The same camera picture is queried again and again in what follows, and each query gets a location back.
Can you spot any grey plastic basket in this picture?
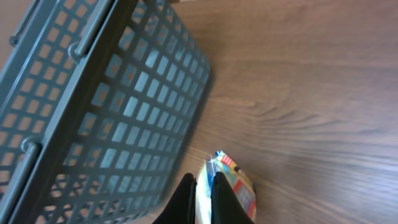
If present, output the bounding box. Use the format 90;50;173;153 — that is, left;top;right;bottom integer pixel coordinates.
1;0;210;223

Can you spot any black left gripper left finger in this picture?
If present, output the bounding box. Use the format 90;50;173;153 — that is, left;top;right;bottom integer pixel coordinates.
153;173;197;224

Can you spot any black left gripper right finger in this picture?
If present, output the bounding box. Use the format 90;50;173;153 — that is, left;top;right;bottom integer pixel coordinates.
211;172;254;224

